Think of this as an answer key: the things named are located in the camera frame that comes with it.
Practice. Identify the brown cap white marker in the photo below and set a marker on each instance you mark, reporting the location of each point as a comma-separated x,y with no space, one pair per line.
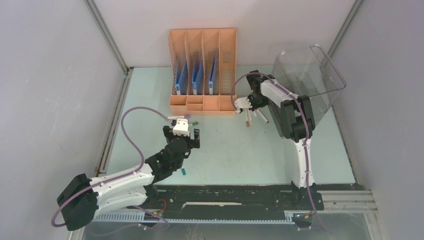
247,120

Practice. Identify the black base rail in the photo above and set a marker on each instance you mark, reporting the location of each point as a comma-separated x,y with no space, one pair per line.
235,202

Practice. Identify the blue folder bottom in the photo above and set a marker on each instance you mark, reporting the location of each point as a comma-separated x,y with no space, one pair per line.
212,79

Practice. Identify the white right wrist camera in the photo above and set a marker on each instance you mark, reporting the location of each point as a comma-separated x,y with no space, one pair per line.
242,103

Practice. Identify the orange plastic file organizer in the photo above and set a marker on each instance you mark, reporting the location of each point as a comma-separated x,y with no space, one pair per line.
183,44

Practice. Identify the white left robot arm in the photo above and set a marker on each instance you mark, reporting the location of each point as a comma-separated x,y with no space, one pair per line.
85,198

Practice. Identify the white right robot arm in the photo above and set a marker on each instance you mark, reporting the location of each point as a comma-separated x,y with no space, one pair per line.
296,119

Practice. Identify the dark red cap marker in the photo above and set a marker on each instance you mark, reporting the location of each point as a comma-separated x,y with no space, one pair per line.
262,116

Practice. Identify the dark green cap marker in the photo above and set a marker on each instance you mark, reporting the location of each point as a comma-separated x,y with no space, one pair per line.
193,124

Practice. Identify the blue folder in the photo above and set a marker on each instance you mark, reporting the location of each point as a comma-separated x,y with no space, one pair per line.
212,79
181,78
198,74

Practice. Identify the yellow cap white marker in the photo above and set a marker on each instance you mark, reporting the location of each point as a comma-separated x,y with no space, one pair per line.
249,116

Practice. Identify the grey cable duct strip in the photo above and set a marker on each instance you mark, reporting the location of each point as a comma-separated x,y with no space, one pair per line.
142,217

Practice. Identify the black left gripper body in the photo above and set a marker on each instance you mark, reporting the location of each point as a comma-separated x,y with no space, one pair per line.
190,142

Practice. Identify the purple cap white marker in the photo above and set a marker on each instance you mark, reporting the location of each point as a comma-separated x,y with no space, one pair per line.
175,117

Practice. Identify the blue folder top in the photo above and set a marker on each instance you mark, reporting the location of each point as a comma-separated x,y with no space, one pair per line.
181,78

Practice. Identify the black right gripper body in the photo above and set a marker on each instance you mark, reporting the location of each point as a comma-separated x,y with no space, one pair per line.
257,100

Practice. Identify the clear plastic drawer cabinet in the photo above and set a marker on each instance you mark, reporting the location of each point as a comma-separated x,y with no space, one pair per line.
305,71

